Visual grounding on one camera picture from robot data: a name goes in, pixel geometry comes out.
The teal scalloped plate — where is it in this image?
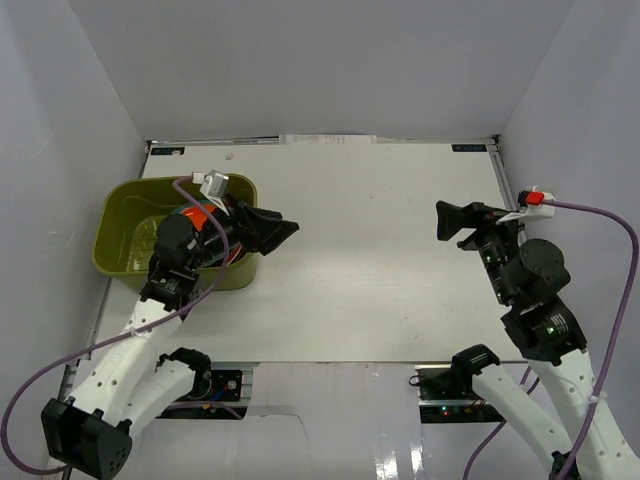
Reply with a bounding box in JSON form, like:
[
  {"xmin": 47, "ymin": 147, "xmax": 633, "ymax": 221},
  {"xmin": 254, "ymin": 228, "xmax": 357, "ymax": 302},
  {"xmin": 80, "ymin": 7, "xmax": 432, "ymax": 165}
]
[{"xmin": 171, "ymin": 200, "xmax": 216, "ymax": 214}]

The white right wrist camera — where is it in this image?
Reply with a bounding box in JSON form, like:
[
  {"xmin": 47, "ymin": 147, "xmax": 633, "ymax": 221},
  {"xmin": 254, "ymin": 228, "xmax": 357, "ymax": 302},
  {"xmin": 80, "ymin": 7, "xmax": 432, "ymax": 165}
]
[{"xmin": 496, "ymin": 186, "xmax": 556, "ymax": 225}]

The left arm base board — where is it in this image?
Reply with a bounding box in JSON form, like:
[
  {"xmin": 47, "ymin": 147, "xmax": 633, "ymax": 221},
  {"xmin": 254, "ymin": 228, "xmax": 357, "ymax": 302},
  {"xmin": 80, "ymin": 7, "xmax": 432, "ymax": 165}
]
[{"xmin": 160, "ymin": 370, "xmax": 248, "ymax": 420}]

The right black table label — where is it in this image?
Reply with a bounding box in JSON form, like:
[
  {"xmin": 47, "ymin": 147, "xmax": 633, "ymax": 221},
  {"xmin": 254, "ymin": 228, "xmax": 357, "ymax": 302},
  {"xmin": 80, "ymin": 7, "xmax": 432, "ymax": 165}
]
[{"xmin": 451, "ymin": 144, "xmax": 488, "ymax": 153}]

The left black table label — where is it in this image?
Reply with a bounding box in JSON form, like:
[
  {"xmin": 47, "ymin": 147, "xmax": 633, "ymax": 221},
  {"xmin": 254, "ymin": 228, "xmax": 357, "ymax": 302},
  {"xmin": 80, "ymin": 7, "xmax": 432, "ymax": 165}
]
[{"xmin": 150, "ymin": 146, "xmax": 185, "ymax": 156}]

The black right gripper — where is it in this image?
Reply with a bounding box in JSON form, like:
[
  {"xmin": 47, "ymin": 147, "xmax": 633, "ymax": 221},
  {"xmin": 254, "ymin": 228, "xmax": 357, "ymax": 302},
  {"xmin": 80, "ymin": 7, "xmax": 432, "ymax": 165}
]
[{"xmin": 435, "ymin": 201, "xmax": 533, "ymax": 305}]

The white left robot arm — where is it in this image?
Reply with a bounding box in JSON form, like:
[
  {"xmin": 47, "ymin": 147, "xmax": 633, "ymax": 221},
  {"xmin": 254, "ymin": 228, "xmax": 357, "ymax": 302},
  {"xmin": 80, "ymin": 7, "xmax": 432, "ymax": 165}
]
[{"xmin": 41, "ymin": 194, "xmax": 299, "ymax": 479}]

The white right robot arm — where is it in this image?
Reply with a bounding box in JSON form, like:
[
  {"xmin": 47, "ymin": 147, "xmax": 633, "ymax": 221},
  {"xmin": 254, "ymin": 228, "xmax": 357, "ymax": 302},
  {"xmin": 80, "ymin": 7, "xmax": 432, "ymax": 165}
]
[{"xmin": 436, "ymin": 190, "xmax": 639, "ymax": 479}]

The orange plate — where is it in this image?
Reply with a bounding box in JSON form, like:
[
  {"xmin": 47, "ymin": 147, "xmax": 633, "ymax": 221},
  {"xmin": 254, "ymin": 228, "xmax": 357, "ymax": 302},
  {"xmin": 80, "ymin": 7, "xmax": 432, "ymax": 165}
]
[{"xmin": 177, "ymin": 205, "xmax": 208, "ymax": 231}]

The green plastic bin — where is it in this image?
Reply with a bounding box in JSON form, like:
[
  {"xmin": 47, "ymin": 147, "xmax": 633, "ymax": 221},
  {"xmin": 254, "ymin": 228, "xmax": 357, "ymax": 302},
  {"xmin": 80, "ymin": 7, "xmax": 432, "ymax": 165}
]
[{"xmin": 92, "ymin": 173, "xmax": 259, "ymax": 292}]

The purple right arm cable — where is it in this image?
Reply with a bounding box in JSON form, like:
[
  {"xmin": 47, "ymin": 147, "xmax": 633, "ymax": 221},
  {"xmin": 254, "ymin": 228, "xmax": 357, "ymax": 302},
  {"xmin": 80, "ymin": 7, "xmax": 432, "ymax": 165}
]
[{"xmin": 462, "ymin": 198, "xmax": 640, "ymax": 480}]

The right arm base board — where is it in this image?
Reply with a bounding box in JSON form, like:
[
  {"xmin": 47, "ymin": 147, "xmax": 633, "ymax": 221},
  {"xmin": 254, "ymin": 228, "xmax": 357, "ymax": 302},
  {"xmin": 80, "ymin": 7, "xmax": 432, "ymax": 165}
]
[{"xmin": 408, "ymin": 367, "xmax": 503, "ymax": 425}]

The black table label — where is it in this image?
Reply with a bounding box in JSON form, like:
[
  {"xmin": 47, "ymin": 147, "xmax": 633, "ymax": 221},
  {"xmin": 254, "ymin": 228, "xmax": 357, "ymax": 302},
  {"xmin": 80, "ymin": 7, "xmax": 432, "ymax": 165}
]
[
  {"xmin": 451, "ymin": 144, "xmax": 488, "ymax": 153},
  {"xmin": 150, "ymin": 146, "xmax": 185, "ymax": 156}
]

